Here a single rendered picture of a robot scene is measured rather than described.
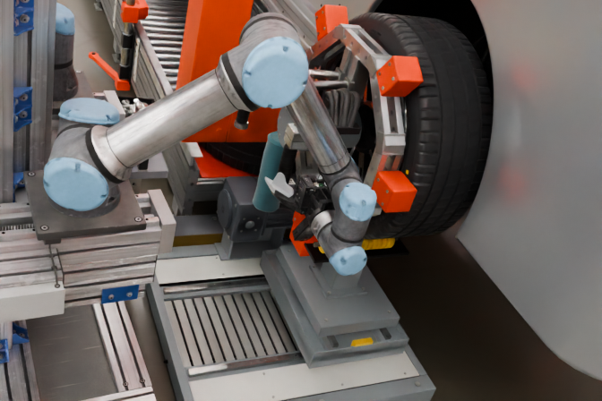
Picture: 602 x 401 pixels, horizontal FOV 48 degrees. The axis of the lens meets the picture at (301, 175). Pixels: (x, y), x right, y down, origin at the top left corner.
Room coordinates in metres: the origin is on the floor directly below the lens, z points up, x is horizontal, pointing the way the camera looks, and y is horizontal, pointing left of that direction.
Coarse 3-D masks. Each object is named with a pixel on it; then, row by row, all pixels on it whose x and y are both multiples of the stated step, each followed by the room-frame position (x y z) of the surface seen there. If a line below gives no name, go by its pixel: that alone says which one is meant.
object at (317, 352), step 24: (264, 264) 1.94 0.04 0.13; (288, 288) 1.83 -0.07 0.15; (288, 312) 1.72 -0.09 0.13; (312, 336) 1.63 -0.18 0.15; (336, 336) 1.64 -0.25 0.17; (360, 336) 1.69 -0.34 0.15; (384, 336) 1.70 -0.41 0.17; (312, 360) 1.54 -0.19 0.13; (336, 360) 1.59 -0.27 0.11; (360, 360) 1.64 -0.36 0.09
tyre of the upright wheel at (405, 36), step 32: (384, 32) 1.80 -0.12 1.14; (416, 32) 1.78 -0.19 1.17; (448, 32) 1.84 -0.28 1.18; (448, 64) 1.71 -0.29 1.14; (480, 64) 1.76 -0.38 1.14; (416, 96) 1.60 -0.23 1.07; (448, 96) 1.63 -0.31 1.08; (480, 96) 1.68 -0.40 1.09; (416, 128) 1.57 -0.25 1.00; (448, 128) 1.58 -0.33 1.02; (480, 128) 1.64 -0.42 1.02; (416, 160) 1.53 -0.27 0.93; (448, 160) 1.56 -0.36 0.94; (480, 160) 1.62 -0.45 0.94; (448, 192) 1.56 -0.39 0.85; (384, 224) 1.55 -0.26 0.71; (416, 224) 1.56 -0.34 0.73; (448, 224) 1.63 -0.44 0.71
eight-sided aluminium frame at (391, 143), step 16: (336, 32) 1.84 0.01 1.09; (352, 32) 1.80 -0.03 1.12; (320, 48) 1.91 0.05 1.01; (336, 48) 1.91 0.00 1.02; (352, 48) 1.76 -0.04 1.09; (368, 48) 1.71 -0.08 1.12; (320, 64) 1.96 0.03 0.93; (368, 64) 1.66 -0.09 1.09; (320, 80) 1.97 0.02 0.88; (384, 112) 1.57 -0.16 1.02; (400, 112) 1.59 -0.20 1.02; (384, 128) 1.54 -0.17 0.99; (400, 128) 1.56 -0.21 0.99; (384, 144) 1.52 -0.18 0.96; (400, 144) 1.54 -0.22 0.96; (304, 160) 1.86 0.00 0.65; (384, 160) 1.52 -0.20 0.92; (368, 176) 1.53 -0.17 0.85
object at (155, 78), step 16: (112, 0) 3.63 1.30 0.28; (144, 32) 3.07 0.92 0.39; (144, 48) 2.90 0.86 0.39; (144, 64) 2.84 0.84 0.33; (144, 80) 2.81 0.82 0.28; (160, 80) 2.63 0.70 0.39; (160, 96) 2.55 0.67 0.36; (176, 144) 2.27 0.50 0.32; (192, 144) 2.19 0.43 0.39; (192, 160) 2.11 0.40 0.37; (192, 176) 2.10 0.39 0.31
